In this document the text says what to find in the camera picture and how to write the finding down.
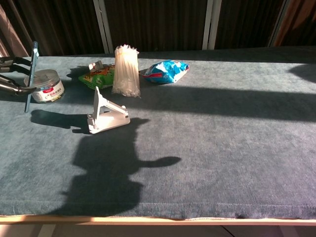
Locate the clear jar with white label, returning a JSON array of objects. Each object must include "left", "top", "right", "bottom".
[{"left": 23, "top": 69, "right": 65, "bottom": 104}]

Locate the dark pleated curtain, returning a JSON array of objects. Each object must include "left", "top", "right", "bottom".
[
  {"left": 0, "top": 0, "right": 106, "bottom": 58},
  {"left": 214, "top": 0, "right": 284, "bottom": 50},
  {"left": 103, "top": 0, "right": 209, "bottom": 53}
]

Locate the orange-brown curtain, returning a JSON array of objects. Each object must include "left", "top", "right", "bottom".
[{"left": 273, "top": 0, "right": 316, "bottom": 47}]

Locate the bundle of clear plastic straws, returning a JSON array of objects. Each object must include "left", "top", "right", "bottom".
[{"left": 111, "top": 44, "right": 141, "bottom": 98}]

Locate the brown curtain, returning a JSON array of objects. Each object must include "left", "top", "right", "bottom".
[{"left": 0, "top": 3, "right": 31, "bottom": 59}]

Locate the blue snack bag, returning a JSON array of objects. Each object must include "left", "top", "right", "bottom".
[{"left": 142, "top": 59, "right": 190, "bottom": 84}]

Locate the black smartphone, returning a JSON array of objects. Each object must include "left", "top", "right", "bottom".
[{"left": 24, "top": 41, "right": 39, "bottom": 114}]

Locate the white folding phone stand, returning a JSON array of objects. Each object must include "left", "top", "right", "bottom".
[{"left": 86, "top": 86, "right": 131, "bottom": 135}]

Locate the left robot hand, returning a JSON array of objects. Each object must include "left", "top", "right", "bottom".
[{"left": 0, "top": 56, "right": 38, "bottom": 97}]

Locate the blue-grey table cloth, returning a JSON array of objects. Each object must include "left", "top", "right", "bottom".
[{"left": 0, "top": 45, "right": 316, "bottom": 220}]

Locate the white frame post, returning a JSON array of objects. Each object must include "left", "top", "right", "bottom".
[
  {"left": 201, "top": 0, "right": 222, "bottom": 51},
  {"left": 267, "top": 0, "right": 290, "bottom": 48},
  {"left": 93, "top": 0, "right": 115, "bottom": 54}
]

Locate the green snack bag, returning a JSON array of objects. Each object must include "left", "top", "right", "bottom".
[{"left": 78, "top": 60, "right": 116, "bottom": 90}]

